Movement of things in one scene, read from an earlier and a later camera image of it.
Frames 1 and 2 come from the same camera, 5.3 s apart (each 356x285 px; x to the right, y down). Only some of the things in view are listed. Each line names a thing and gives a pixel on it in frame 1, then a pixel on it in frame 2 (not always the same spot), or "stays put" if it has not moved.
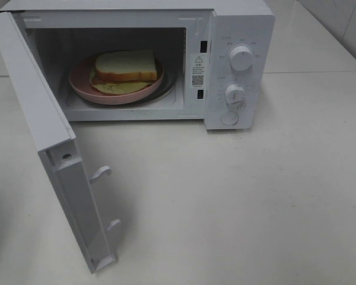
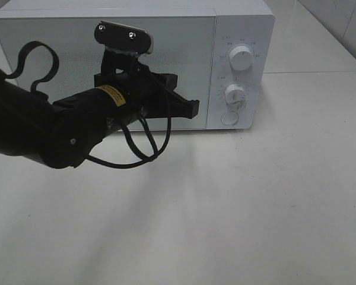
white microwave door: x=57 y=143 → x=184 y=44
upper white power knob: x=241 y=58 stays put
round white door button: x=229 y=118 stays put
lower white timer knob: x=235 y=94 stays put
